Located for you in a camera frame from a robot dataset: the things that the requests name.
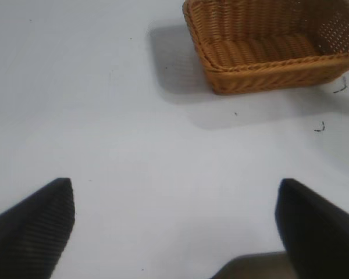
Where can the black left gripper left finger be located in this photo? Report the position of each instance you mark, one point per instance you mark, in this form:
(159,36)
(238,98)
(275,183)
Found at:
(29,232)

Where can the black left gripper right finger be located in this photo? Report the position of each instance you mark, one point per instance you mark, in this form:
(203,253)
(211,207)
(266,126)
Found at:
(320,235)

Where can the brown wicker basket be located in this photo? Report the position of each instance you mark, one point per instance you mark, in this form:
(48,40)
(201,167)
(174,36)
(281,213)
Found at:
(267,43)

